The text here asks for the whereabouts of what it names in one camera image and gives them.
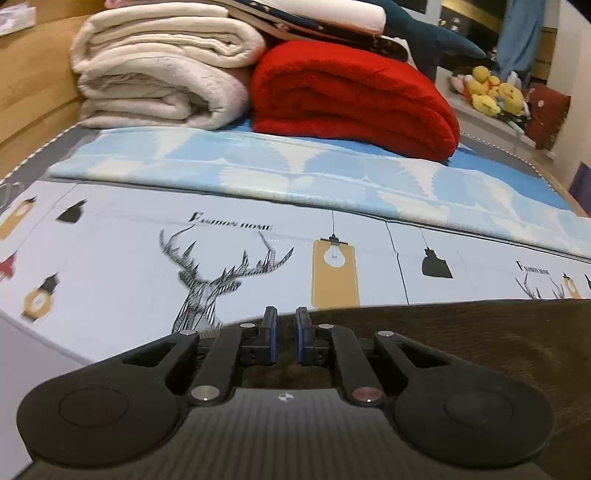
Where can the light blue patterned blanket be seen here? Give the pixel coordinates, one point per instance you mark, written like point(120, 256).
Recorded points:
point(277, 170)

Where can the yellow plush toys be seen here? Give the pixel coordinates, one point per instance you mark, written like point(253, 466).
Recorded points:
point(496, 94)

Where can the blue shark plush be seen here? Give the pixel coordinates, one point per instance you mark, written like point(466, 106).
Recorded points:
point(429, 37)

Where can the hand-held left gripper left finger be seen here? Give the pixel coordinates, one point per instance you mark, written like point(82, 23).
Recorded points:
point(270, 339)

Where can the cream folded blanket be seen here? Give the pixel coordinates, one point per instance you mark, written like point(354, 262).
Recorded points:
point(157, 69)

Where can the purple mat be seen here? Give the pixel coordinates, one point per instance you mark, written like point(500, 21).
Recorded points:
point(581, 184)

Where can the blue curtain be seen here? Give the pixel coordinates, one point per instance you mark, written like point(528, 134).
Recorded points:
point(519, 37)

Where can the red folded blanket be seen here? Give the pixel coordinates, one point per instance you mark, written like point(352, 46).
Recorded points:
point(351, 92)

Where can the grey bed sheet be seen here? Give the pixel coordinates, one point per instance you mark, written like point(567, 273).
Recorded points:
point(27, 364)

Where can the wooden headboard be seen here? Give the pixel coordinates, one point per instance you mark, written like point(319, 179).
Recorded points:
point(32, 83)

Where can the dark brown blanket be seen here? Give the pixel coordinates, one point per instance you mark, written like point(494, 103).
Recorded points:
point(461, 341)

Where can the red cushion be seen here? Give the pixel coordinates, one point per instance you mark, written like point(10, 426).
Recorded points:
point(547, 113)

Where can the clear tissue pack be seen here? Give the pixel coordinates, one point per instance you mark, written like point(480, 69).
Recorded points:
point(14, 16)

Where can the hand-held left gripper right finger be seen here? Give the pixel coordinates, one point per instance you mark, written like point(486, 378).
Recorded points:
point(302, 339)

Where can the white plush toy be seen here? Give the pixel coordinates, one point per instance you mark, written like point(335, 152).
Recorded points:
point(458, 84)

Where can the dark patterned folded cloth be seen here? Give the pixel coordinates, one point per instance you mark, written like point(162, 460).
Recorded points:
point(351, 39)

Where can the deer printed bed sheet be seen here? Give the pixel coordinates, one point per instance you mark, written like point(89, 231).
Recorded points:
point(129, 258)

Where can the white folded cloth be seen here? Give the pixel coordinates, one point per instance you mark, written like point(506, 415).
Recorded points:
point(314, 14)

